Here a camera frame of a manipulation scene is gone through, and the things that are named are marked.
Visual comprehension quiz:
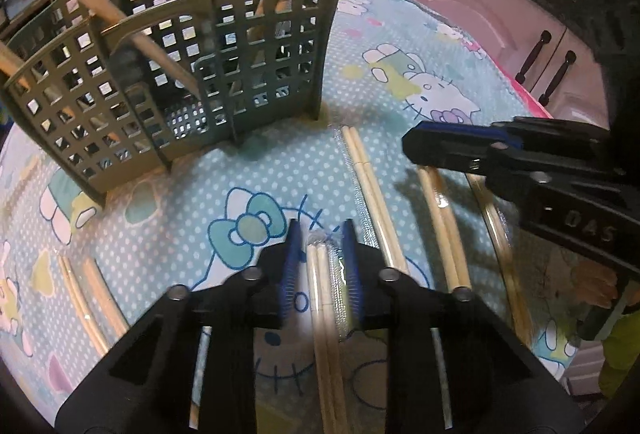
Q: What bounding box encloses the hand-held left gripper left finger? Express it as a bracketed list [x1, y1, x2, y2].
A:
[54, 218, 304, 434]

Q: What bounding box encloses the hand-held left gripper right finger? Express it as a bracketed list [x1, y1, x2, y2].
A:
[341, 219, 585, 434]

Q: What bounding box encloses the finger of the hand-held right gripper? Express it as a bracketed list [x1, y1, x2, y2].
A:
[401, 141, 626, 205]
[402, 117, 615, 151]

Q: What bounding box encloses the row of chopsticks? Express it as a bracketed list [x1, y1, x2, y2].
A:
[59, 125, 533, 345]

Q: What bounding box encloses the green slotted utensil holder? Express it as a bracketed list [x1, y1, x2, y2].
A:
[2, 0, 347, 207]

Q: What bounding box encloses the person's right hand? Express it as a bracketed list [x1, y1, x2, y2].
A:
[570, 259, 628, 315]

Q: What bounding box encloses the cartoon cat printed blanket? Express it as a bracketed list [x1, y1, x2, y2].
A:
[0, 0, 591, 434]

